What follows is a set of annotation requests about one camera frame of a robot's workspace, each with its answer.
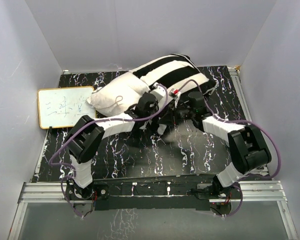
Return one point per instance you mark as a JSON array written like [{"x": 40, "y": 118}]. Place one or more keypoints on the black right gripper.
[{"x": 177, "y": 106}]

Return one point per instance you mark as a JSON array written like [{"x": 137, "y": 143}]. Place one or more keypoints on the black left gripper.
[{"x": 155, "y": 103}]

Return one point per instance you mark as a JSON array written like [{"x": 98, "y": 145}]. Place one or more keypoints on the white pillow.
[{"x": 115, "y": 97}]

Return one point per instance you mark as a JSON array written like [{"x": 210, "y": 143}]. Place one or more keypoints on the black white striped pillowcase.
[{"x": 173, "y": 71}]

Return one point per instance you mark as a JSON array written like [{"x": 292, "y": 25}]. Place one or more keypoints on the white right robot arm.
[{"x": 247, "y": 146}]

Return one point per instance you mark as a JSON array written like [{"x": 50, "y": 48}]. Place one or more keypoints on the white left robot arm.
[{"x": 88, "y": 133}]

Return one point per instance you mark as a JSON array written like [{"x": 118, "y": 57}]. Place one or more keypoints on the yellow framed whiteboard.
[{"x": 63, "y": 107}]

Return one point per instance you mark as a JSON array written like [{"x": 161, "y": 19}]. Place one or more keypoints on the aluminium table frame rail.
[{"x": 160, "y": 208}]

